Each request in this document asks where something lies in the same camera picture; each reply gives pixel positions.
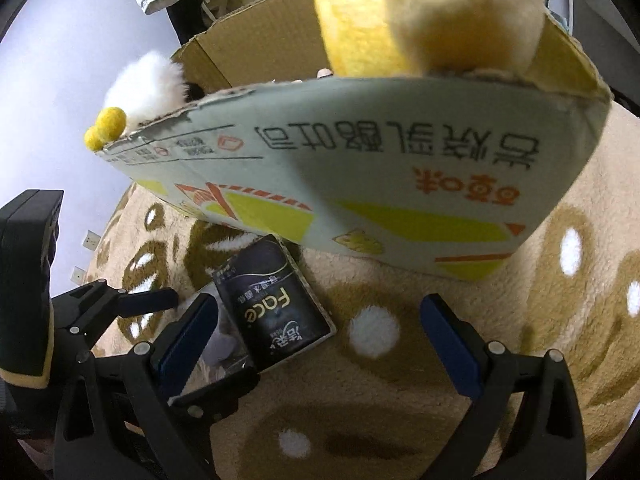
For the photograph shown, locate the beige printed blanket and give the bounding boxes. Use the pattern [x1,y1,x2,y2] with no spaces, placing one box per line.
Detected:
[20,105,640,480]

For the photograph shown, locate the dark hanging coat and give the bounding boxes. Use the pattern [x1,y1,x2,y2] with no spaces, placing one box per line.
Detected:
[165,0,213,47]

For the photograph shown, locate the black tissue pack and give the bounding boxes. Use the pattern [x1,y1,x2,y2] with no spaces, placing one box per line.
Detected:
[212,234,337,374]

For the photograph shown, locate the printed cardboard box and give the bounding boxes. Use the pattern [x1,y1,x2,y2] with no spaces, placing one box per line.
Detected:
[92,0,614,284]

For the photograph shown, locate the clear plastic packet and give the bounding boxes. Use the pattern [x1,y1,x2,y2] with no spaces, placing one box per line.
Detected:
[200,327,254,379]

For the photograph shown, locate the white plush toy yellow feet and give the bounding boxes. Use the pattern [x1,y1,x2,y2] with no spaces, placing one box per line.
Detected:
[84,51,190,151]

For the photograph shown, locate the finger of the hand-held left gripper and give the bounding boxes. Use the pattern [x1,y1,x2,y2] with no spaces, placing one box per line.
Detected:
[51,280,180,362]
[167,365,261,424]

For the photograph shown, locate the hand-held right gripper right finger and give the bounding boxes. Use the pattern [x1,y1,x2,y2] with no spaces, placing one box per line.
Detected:
[419,293,589,480]

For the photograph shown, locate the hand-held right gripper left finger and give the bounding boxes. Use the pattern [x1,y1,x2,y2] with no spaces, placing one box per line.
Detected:
[52,292,223,480]

